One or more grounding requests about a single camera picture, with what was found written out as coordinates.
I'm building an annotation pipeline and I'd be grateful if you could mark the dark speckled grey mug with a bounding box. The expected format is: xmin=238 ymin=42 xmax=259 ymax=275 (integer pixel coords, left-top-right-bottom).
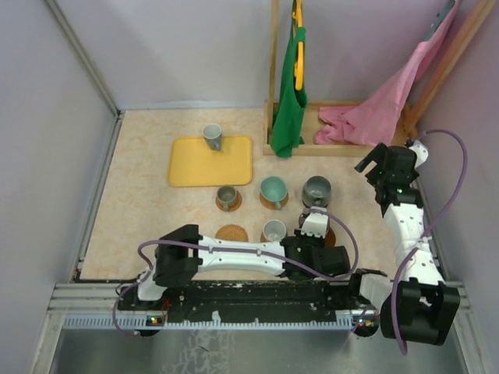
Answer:
xmin=302 ymin=175 xmax=331 ymax=208

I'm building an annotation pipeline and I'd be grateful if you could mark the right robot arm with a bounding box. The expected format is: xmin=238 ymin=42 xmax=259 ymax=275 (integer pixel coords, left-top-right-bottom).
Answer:
xmin=348 ymin=141 xmax=460 ymax=349

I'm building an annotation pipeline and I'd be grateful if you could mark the pink mug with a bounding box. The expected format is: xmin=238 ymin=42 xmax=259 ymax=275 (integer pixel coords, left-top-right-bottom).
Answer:
xmin=260 ymin=220 xmax=287 ymax=242

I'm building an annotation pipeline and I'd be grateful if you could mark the large woven rattan coaster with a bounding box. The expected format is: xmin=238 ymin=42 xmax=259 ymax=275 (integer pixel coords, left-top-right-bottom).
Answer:
xmin=215 ymin=224 xmax=249 ymax=242

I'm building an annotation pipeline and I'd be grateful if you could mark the wooden rack base tray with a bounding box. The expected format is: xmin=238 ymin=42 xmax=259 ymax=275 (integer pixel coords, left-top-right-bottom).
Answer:
xmin=262 ymin=99 xmax=423 ymax=160

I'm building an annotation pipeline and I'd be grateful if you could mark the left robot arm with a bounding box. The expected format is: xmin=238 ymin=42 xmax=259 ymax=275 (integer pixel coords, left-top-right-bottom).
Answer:
xmin=134 ymin=209 xmax=352 ymax=309

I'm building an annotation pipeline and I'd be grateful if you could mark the pink shirt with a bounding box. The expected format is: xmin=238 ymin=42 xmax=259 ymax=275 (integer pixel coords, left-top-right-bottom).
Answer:
xmin=313 ymin=1 xmax=459 ymax=146

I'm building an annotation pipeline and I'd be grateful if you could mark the green shirt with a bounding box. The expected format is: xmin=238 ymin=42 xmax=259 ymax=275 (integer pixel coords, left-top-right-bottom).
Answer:
xmin=271 ymin=25 xmax=309 ymax=157

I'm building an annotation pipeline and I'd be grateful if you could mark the yellow hanger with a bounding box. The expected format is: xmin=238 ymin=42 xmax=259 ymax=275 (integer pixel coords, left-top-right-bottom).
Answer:
xmin=292 ymin=0 xmax=305 ymax=91

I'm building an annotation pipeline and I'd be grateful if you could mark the grey hanger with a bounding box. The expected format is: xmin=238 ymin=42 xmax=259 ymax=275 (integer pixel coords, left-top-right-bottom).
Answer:
xmin=423 ymin=0 xmax=455 ymax=41

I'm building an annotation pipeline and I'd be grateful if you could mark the teal mug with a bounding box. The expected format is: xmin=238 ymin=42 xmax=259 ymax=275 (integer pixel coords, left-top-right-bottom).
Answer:
xmin=260 ymin=176 xmax=288 ymax=192

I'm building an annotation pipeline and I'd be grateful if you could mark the light wooden coaster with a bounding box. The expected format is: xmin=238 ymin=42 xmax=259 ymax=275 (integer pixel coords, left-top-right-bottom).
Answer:
xmin=215 ymin=191 xmax=242 ymax=213

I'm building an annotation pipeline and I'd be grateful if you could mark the grey-white mug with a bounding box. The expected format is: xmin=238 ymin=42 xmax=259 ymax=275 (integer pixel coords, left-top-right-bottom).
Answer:
xmin=202 ymin=123 xmax=222 ymax=151

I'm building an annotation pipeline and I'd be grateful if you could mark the yellow tray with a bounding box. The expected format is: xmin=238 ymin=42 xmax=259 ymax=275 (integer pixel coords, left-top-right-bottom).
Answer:
xmin=168 ymin=136 xmax=253 ymax=187

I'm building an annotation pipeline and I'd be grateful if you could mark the small olive mug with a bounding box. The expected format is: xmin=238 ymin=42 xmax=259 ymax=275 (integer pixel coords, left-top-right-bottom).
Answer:
xmin=216 ymin=185 xmax=237 ymax=209

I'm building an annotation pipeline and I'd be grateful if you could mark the large brown wooden coaster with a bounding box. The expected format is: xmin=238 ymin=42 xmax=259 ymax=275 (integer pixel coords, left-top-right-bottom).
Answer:
xmin=324 ymin=228 xmax=336 ymax=248

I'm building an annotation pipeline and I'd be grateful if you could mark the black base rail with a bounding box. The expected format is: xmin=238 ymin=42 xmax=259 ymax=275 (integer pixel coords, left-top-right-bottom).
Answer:
xmin=118 ymin=280 xmax=366 ymax=323

